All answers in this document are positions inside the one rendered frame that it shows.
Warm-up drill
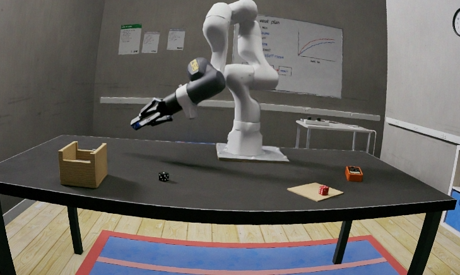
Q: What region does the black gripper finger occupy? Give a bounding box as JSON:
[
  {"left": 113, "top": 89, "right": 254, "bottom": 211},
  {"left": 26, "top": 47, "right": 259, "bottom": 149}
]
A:
[
  {"left": 131, "top": 97, "right": 164, "bottom": 126},
  {"left": 135, "top": 111, "right": 173, "bottom": 131}
]

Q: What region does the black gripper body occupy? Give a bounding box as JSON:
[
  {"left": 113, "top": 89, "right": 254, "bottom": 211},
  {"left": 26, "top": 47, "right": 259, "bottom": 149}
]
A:
[{"left": 157, "top": 92, "right": 183, "bottom": 116}]

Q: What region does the beige flat mat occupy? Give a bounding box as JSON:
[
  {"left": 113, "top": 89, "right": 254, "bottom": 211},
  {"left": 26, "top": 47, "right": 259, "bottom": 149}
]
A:
[{"left": 287, "top": 183, "right": 344, "bottom": 202}]

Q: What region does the black die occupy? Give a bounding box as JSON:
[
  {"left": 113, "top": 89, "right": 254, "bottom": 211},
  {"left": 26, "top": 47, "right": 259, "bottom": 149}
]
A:
[{"left": 159, "top": 172, "right": 169, "bottom": 182}]

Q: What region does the red die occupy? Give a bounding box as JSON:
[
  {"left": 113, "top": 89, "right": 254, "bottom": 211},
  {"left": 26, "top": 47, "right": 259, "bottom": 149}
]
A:
[{"left": 319, "top": 185, "right": 329, "bottom": 196}]

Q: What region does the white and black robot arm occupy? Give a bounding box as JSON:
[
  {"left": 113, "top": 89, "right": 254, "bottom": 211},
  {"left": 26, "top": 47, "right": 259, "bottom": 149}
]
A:
[{"left": 176, "top": 0, "right": 279, "bottom": 156}]

